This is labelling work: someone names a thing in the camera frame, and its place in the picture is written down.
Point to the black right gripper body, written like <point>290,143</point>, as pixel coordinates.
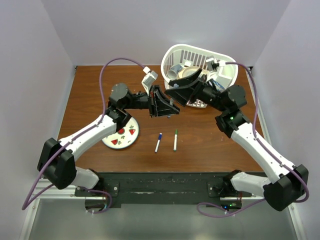
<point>207,94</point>

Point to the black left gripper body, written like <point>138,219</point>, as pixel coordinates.
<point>142,101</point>

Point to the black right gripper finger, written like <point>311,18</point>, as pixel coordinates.
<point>182,95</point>
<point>184,82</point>

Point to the white pen green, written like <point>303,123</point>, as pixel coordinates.
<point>175,143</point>

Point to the white pen blue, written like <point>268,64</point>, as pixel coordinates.
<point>157,145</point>

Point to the purple capped pen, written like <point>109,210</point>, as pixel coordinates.
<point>171,102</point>

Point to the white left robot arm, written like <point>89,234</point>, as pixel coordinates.
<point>58,158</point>

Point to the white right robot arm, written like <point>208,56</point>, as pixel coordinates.
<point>284,182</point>

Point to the beige ceramic plate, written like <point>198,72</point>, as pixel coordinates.
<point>189,71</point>

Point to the blue white bowl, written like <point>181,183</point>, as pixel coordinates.
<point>217,85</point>

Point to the blue white mug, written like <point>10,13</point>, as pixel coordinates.
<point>173,72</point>

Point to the white plastic dish basket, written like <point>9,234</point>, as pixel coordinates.
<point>182,60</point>

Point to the watermelon pattern plate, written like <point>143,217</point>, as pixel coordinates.
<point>125,137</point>

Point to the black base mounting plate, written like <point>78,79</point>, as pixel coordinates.
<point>165,188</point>

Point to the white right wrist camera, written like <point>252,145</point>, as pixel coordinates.
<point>215,65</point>

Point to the aluminium frame rail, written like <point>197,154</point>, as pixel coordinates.
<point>292,208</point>

